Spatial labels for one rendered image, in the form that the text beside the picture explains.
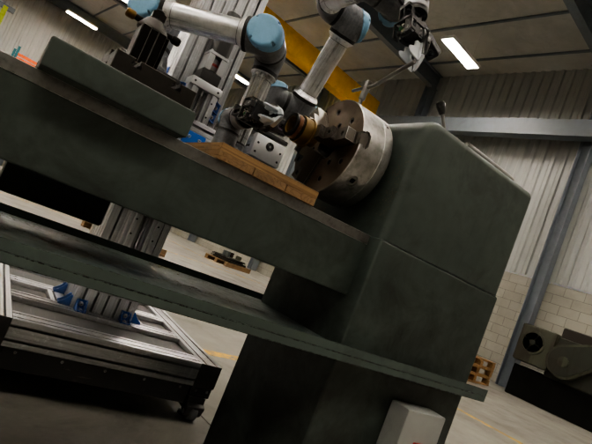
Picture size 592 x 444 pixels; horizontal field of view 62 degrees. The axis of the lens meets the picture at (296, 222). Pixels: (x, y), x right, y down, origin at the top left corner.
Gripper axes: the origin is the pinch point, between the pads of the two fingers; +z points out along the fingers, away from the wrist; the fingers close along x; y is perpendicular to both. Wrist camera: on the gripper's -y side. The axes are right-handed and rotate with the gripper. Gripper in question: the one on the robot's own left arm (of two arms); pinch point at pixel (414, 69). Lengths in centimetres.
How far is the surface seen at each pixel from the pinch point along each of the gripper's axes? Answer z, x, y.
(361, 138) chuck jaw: 22.6, -11.4, 6.3
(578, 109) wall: -675, -330, -931
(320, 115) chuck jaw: 10.2, -27.6, 10.3
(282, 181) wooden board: 44, -16, 27
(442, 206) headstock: 31.4, -6.9, -26.1
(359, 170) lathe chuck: 30.2, -14.3, 2.7
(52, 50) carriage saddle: 45, -11, 84
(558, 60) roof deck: -793, -346, -878
